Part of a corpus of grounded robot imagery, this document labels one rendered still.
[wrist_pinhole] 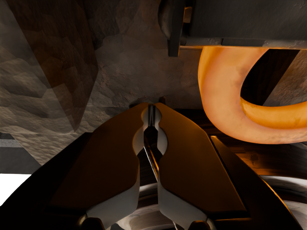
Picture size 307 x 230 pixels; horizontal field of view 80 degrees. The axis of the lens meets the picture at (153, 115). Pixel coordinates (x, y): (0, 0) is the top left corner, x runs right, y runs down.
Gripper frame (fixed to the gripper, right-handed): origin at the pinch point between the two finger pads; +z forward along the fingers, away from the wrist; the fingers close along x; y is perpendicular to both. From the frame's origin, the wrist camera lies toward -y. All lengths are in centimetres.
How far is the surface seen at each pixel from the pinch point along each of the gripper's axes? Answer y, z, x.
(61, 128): 3.0, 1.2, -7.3
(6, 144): 349, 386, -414
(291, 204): 17.6, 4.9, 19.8
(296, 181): 13.6, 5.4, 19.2
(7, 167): 561, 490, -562
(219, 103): 1.6, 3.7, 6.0
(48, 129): 3.1, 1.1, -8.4
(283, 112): 3.9, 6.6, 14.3
